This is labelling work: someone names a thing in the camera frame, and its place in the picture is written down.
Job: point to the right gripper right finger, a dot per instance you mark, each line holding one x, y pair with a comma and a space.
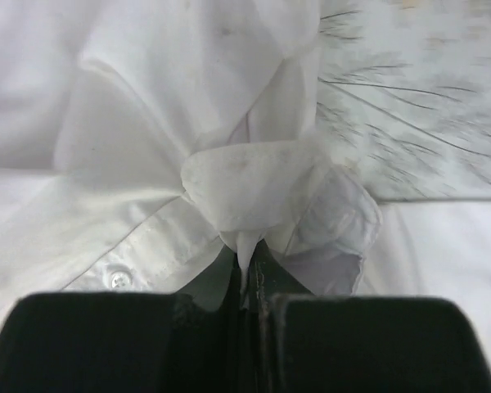
307, 343

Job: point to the white shirt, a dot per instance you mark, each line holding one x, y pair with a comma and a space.
138, 138

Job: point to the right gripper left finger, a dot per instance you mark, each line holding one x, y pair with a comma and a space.
126, 341

